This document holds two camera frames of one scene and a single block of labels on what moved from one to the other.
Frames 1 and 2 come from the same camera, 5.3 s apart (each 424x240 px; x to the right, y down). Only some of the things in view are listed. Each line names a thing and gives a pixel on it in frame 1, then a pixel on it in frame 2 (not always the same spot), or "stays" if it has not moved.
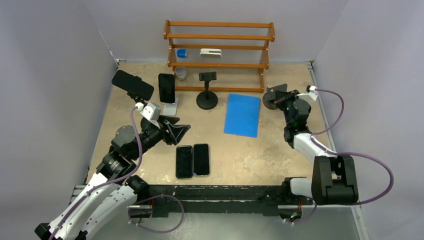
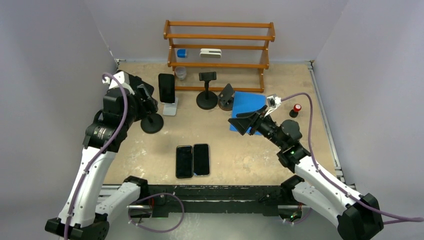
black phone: x=201 y=160 stays
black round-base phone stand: x=207 y=100 stays
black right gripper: x=282 y=97 → x=248 y=120
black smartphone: x=184 y=161 stays
